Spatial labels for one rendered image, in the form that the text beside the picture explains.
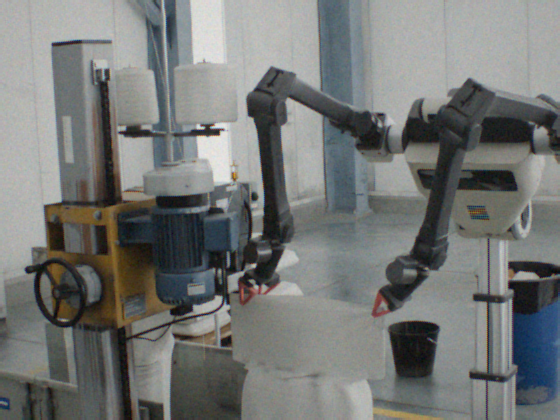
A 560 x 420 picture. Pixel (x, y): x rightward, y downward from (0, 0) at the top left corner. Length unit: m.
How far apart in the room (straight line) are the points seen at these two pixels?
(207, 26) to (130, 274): 7.10
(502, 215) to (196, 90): 1.00
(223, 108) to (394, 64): 8.88
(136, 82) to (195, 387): 1.22
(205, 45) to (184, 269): 7.12
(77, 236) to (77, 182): 0.14
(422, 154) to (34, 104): 5.23
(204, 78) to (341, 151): 8.98
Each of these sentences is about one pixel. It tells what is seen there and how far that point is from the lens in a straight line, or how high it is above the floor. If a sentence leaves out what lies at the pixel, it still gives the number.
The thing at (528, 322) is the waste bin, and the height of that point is 0.43.
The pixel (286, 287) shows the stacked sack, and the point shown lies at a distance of 6.22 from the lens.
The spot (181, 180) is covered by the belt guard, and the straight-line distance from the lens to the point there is 2.22.
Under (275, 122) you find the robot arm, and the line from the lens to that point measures 2.34.
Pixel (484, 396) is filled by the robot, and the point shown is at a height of 0.62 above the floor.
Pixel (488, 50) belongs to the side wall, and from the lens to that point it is 10.73.
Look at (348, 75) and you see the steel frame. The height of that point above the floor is 1.71.
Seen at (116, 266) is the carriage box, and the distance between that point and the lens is 2.34.
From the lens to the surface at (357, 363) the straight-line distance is 2.51.
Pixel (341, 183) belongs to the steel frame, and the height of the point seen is 0.39.
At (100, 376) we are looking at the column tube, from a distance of 2.45.
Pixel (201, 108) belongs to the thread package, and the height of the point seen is 1.57.
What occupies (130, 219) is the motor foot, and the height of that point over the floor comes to 1.30.
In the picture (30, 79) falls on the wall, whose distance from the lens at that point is 7.56.
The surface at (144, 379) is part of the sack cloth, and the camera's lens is 2.89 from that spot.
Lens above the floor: 1.62
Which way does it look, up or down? 8 degrees down
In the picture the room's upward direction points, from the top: 3 degrees counter-clockwise
